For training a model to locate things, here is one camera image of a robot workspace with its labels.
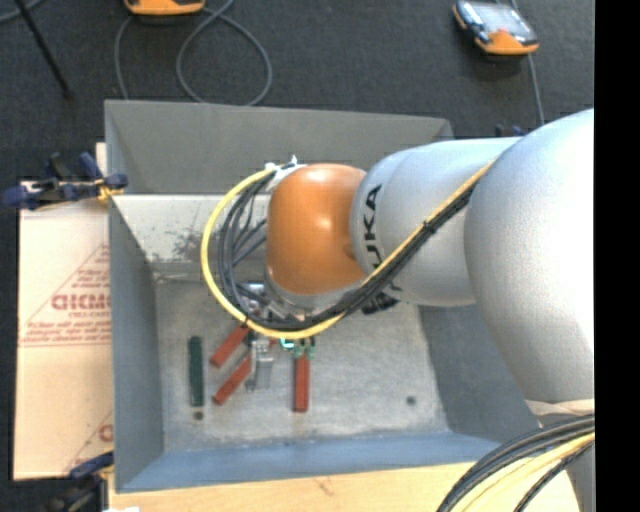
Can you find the red-brown flat block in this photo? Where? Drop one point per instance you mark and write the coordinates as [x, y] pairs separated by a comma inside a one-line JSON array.
[[301, 385], [228, 347], [231, 382]]

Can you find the brown cardboard board, red print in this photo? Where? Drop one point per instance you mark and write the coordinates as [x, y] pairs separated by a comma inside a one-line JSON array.
[[60, 350]]

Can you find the dark green flat block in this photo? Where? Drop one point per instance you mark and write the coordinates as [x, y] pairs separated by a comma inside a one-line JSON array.
[[196, 372]]

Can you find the grey metal bin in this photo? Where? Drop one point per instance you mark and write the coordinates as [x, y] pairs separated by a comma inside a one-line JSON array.
[[350, 390]]

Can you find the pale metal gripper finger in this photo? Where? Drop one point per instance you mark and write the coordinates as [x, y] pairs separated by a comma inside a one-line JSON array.
[[266, 372], [252, 372]]

